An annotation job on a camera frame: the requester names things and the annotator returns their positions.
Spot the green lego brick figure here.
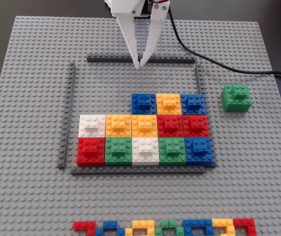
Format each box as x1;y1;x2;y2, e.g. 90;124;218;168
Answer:
154;219;186;236

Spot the dark grey lego wall strip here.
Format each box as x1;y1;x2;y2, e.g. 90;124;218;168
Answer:
194;63;216;168
70;166;205;176
86;54;196;64
57;61;76;170

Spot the red lego brick figure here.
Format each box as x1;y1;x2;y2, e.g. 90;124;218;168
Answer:
72;221;97;236
233;217;257;236

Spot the white lego cube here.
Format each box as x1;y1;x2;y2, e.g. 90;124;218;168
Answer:
131;137;161;166
78;114;107;138

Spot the red lego cube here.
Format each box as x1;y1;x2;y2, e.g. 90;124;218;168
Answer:
183;114;211;138
157;114;185;138
76;137;106;167

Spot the yellow lego brick figure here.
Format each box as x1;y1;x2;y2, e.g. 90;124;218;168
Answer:
212;218;237;236
125;219;156;236

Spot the green lego cube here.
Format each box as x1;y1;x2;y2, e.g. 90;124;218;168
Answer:
158;137;187;166
221;84;253;113
104;137;133;167

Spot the blue lego cube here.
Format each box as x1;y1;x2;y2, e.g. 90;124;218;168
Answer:
180;93;208;116
185;137;214;168
131;93;157;116

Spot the blue lego brick figure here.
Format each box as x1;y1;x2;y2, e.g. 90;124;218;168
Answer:
95;220;126;236
182;218;214;236

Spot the grey lego baseplate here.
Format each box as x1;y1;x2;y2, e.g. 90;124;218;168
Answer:
0;16;281;236

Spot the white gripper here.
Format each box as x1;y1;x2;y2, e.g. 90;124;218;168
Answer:
103;0;170;70

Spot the yellow lego cube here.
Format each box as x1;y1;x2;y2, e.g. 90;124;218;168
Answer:
156;93;182;116
131;114;159;138
105;114;133;138

